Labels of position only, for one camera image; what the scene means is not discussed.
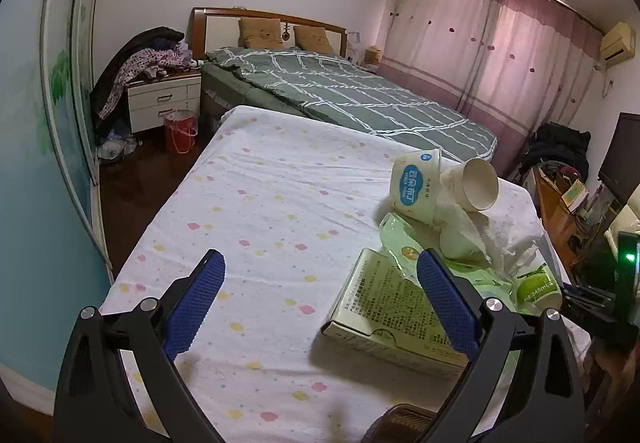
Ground green plaid duvet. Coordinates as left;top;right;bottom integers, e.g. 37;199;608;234
202;46;500;163

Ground white nightstand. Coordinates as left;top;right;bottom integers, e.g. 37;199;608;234
126;72;202;134

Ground clear plastic bags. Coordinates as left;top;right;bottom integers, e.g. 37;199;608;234
97;123;137;160

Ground red bucket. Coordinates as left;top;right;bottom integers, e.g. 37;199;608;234
164;110;200;154

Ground dark bag pile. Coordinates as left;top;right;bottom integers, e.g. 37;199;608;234
522;122;591;184

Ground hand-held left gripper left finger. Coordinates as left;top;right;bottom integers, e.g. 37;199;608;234
52;249;226;443

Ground wooden desk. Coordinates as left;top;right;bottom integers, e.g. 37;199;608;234
532;166;581;269

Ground tan pillow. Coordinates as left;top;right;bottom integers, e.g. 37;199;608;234
293;26;335;55
238;17;283;49

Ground crumpled white tissue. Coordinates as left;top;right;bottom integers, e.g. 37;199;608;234
435;203;541;269

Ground green label can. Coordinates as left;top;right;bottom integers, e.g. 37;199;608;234
515;263;563;316

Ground black television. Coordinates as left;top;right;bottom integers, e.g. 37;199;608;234
597;112;640;206

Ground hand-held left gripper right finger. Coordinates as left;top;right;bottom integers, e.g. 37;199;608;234
416;248;586;443

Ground green printed carton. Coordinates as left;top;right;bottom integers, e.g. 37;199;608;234
320;248;476;379

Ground green plastic wrapper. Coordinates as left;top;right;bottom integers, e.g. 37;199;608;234
378;213;521;304

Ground beige air conditioner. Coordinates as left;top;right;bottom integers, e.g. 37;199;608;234
600;22;637;63

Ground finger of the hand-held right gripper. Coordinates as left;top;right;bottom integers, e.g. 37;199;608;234
562;284;620;321

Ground white paper cup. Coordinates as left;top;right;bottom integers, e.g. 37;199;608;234
440;158;501;213

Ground wardrobe sliding door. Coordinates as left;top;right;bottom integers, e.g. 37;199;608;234
40;0;113;284

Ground wooden bed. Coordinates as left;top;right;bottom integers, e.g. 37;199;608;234
189;7;501;164

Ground pink curtain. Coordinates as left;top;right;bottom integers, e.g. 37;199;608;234
377;0;603;174

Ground white dotted table cloth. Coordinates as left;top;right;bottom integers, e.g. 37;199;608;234
100;106;591;439

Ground pile of clothes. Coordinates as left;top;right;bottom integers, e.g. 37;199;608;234
90;26;201;121

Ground green book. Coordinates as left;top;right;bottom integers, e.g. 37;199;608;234
561;179;591;215

